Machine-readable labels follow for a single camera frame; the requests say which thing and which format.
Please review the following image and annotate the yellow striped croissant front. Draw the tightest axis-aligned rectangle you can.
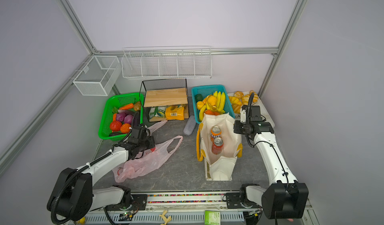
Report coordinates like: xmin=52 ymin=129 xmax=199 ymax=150
xmin=232 ymin=104 xmax=242 ymax=114

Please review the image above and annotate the yellow banana bunch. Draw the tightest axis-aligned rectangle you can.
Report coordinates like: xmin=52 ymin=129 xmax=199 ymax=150
xmin=196 ymin=91 xmax=226 ymax=122

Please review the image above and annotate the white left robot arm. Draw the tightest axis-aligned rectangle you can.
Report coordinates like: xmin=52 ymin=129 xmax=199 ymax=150
xmin=47 ymin=125 xmax=155 ymax=225

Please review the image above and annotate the striped croissant far right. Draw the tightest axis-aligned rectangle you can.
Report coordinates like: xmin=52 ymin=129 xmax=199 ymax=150
xmin=249 ymin=90 xmax=259 ymax=103

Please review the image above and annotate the green card on rail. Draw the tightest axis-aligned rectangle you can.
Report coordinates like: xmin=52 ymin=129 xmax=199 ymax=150
xmin=205 ymin=211 xmax=221 ymax=225

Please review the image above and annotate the yellow snack packet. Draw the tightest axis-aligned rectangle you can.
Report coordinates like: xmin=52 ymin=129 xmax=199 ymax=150
xmin=165 ymin=105 xmax=185 ymax=121

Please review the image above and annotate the magenta onion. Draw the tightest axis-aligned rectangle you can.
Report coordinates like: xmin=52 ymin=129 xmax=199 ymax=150
xmin=124 ymin=114 xmax=134 ymax=124

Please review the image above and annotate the long white wire basket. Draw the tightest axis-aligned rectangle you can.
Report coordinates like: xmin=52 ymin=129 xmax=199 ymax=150
xmin=122 ymin=46 xmax=213 ymax=79

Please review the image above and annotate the yellow lemon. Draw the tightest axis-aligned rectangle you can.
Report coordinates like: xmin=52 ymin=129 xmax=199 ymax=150
xmin=196 ymin=101 xmax=205 ymax=111

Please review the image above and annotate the white plastic tray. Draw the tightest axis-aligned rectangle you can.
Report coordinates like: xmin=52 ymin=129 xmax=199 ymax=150
xmin=228 ymin=91 xmax=275 ymax=128

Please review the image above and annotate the orange Fanta can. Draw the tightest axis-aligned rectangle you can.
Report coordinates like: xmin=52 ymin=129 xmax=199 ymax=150
xmin=211 ymin=126 xmax=222 ymax=142

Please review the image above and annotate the brown potato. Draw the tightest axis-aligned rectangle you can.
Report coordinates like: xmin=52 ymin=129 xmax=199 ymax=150
xmin=133 ymin=101 xmax=142 ymax=112

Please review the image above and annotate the orange pumpkin toy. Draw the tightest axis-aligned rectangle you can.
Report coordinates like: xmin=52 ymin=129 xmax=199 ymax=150
xmin=120 ymin=123 xmax=132 ymax=134

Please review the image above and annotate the round bread roll back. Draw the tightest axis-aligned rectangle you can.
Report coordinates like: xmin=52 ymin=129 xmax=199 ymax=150
xmin=234 ymin=91 xmax=244 ymax=99

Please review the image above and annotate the dark purple eggplant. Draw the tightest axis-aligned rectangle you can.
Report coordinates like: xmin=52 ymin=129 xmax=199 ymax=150
xmin=131 ymin=111 xmax=141 ymax=127

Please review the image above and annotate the black wire wooden shelf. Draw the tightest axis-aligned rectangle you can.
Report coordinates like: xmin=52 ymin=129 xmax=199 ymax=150
xmin=140 ymin=79 xmax=190 ymax=122

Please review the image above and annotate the red cola can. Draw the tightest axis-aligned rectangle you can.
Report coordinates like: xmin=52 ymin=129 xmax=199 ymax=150
xmin=212 ymin=137 xmax=224 ymax=155

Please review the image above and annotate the yellow croissant left back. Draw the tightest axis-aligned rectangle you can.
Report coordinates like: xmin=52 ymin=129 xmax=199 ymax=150
xmin=229 ymin=96 xmax=243 ymax=106

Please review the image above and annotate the cream canvas tote bag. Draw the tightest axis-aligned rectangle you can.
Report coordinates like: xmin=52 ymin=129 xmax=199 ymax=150
xmin=196 ymin=114 xmax=243 ymax=181

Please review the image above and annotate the carrot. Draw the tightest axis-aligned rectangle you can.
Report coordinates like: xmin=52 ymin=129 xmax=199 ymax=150
xmin=119 ymin=103 xmax=134 ymax=110

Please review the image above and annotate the red tomato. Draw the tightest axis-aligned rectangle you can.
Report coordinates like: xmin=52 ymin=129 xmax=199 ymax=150
xmin=110 ymin=120 xmax=123 ymax=132

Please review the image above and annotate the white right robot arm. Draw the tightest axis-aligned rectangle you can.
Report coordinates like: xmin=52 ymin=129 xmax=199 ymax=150
xmin=224 ymin=105 xmax=309 ymax=220

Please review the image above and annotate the teal plastic fruit basket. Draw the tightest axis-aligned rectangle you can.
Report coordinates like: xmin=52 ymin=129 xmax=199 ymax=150
xmin=191 ymin=85 xmax=235 ymax=124

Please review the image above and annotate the green avocado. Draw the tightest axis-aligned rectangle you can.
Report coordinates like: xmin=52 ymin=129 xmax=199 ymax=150
xmin=195 ymin=94 xmax=204 ymax=103

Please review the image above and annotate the orange fruit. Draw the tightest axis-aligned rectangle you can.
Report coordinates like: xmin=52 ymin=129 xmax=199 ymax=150
xmin=205 ymin=110 xmax=214 ymax=115

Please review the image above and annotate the striped croissant middle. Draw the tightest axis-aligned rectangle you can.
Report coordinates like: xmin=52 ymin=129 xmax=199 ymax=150
xmin=241 ymin=94 xmax=250 ymax=105

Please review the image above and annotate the small white mesh basket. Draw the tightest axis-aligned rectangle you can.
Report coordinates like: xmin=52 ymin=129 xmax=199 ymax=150
xmin=73 ymin=56 xmax=122 ymax=97

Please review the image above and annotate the green snack packet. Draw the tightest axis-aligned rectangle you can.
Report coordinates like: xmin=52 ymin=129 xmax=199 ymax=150
xmin=149 ymin=106 xmax=167 ymax=119

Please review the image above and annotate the green plastic vegetable basket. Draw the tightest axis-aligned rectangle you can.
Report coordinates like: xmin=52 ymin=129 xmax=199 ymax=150
xmin=98 ymin=93 xmax=144 ymax=141

